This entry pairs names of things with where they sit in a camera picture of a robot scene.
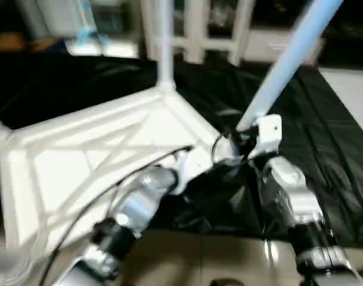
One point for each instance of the white plastic table top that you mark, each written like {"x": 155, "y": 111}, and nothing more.
{"x": 80, "y": 155}

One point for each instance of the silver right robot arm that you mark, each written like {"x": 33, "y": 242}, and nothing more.
{"x": 294, "y": 202}

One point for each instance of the black work mat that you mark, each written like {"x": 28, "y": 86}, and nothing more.
{"x": 324, "y": 179}

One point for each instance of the white low drawer unit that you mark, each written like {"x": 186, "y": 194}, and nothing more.
{"x": 276, "y": 44}

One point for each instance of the white sheet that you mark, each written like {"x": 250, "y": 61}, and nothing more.
{"x": 351, "y": 98}

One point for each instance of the white glass-door cabinet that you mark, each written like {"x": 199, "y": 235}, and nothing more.
{"x": 199, "y": 30}

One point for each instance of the dark robot right foot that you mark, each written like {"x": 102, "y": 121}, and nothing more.
{"x": 226, "y": 282}

